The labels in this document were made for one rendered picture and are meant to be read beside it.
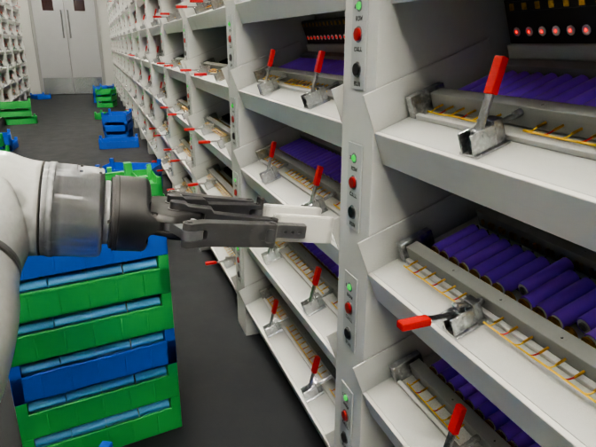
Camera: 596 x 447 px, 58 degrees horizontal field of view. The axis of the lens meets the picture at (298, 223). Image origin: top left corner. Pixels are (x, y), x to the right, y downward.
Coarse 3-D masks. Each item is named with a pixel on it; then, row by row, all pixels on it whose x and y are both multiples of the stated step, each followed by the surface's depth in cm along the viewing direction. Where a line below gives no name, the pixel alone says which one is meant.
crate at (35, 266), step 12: (156, 240) 101; (108, 252) 97; (120, 252) 98; (132, 252) 99; (144, 252) 100; (156, 252) 102; (24, 264) 91; (36, 264) 92; (48, 264) 93; (60, 264) 94; (72, 264) 95; (84, 264) 96; (96, 264) 97; (24, 276) 91; (36, 276) 92
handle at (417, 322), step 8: (448, 312) 57; (456, 312) 57; (400, 320) 55; (408, 320) 55; (416, 320) 55; (424, 320) 55; (432, 320) 56; (440, 320) 56; (400, 328) 55; (408, 328) 55; (416, 328) 55
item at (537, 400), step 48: (384, 240) 73; (432, 240) 73; (384, 288) 70; (432, 288) 66; (432, 336) 61; (480, 336) 56; (480, 384) 54; (528, 384) 49; (576, 384) 47; (528, 432) 49; (576, 432) 43
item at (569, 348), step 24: (432, 264) 66; (456, 264) 64; (456, 288) 63; (480, 288) 59; (504, 312) 55; (528, 312) 53; (504, 336) 54; (528, 336) 53; (552, 336) 50; (576, 360) 47
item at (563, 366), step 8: (416, 264) 70; (424, 272) 68; (432, 280) 67; (456, 296) 63; (464, 296) 61; (488, 312) 58; (504, 328) 55; (520, 336) 53; (528, 344) 52; (536, 344) 52; (536, 352) 52; (544, 352) 50; (552, 360) 49; (560, 368) 49; (568, 368) 48; (584, 376) 47; (584, 384) 46; (592, 384) 46
